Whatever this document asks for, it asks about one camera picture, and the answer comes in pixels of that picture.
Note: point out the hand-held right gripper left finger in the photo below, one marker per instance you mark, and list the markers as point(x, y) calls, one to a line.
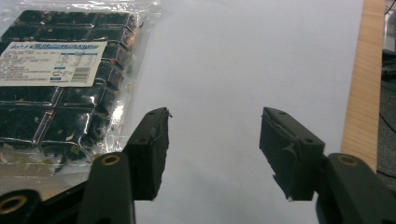
point(146, 155)

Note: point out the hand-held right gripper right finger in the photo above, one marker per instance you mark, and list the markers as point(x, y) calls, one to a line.
point(289, 155)

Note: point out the clear packet of dark blocks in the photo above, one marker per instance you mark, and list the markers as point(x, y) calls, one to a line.
point(62, 99)

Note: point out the white paper sheet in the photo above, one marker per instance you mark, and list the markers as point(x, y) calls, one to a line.
point(236, 62)

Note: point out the grey metal box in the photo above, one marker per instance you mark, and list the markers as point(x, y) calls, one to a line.
point(390, 31)

